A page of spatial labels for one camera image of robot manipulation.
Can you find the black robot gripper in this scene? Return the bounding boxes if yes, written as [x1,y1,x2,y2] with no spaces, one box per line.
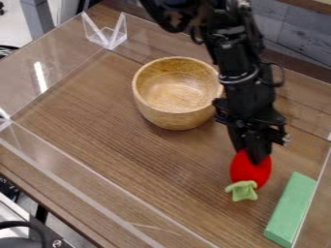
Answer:
[213,98,290,165]

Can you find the red felt strawberry green leaves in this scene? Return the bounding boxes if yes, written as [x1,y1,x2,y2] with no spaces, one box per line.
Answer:
[226,149,271,202]

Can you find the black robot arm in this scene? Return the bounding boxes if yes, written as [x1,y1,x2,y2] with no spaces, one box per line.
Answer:
[140,0,289,165]

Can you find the light wooden bowl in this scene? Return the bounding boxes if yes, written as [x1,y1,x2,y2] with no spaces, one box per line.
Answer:
[132,56,225,130]

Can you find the green rectangular foam block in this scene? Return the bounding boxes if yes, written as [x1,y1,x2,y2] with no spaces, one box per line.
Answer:
[265,172,317,248]

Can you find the clear acrylic enclosure wall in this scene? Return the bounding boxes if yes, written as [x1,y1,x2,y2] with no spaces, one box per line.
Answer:
[0,18,331,248]

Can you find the black metal bracket with bolt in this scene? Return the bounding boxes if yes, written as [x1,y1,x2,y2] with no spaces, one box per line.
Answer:
[28,215,75,248]

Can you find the black cable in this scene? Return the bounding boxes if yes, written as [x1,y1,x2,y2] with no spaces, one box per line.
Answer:
[0,220,40,248]

